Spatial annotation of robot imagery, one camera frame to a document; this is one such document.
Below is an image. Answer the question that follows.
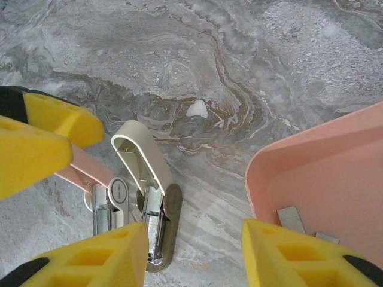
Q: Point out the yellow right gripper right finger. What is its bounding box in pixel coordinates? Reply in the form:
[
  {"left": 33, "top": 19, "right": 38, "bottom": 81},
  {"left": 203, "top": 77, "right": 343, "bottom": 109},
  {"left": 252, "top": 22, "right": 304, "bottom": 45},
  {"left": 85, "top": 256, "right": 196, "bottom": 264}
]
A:
[{"left": 241, "top": 218, "right": 383, "bottom": 287}]

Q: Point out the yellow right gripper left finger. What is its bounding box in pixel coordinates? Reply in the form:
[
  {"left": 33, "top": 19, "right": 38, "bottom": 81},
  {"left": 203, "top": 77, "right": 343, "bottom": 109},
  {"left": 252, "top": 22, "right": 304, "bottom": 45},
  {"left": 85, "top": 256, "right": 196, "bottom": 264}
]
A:
[{"left": 0, "top": 221, "right": 150, "bottom": 287}]

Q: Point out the pink white stapler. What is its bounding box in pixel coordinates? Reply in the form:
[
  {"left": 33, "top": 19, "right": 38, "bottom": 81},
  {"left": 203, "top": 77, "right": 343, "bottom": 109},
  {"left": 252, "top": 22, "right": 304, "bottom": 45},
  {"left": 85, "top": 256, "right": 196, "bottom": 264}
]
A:
[{"left": 55, "top": 143, "right": 131, "bottom": 237}]

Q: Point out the beige brown stapler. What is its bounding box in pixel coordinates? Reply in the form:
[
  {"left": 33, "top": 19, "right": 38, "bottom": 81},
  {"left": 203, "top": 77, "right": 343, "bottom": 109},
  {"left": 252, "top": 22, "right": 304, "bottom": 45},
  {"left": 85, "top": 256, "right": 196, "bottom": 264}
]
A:
[{"left": 111, "top": 120, "right": 183, "bottom": 273}]

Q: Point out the grey staple strip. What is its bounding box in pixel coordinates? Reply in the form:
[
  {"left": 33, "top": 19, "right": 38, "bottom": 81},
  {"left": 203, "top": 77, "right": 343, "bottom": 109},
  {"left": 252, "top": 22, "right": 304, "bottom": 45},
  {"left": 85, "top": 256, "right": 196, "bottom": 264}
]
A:
[
  {"left": 315, "top": 232, "right": 341, "bottom": 245},
  {"left": 276, "top": 206, "right": 308, "bottom": 236}
]

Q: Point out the pink plastic tray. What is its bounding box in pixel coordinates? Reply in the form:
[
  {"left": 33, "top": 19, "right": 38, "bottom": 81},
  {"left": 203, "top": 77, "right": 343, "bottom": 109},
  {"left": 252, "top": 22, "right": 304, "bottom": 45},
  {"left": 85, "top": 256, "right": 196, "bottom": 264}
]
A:
[{"left": 244, "top": 100, "right": 383, "bottom": 270}]

